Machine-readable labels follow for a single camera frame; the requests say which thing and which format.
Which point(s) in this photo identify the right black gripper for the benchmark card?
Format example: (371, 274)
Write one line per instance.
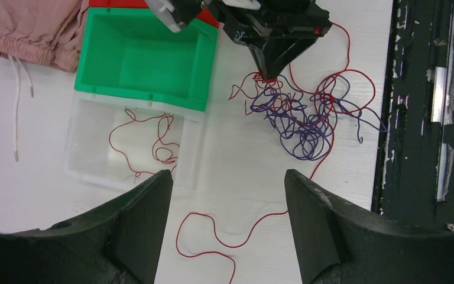
(283, 29)

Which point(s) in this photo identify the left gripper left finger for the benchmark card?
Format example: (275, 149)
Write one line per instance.
(119, 241)

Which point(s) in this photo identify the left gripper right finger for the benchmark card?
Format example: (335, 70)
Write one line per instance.
(337, 241)

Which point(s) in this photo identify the red plastic bin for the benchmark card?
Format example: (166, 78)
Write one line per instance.
(204, 16)

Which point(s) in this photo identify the clear plastic bin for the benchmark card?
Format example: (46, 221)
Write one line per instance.
(119, 142)

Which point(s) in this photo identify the green plastic bin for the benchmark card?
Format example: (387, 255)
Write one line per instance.
(130, 53)

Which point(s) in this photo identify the pink cloth shorts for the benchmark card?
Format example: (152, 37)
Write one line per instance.
(48, 33)

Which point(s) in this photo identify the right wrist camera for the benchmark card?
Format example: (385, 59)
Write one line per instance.
(164, 11)

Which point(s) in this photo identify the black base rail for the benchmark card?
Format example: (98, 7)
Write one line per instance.
(414, 174)

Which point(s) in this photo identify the white drawstring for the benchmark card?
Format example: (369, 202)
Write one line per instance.
(18, 66)

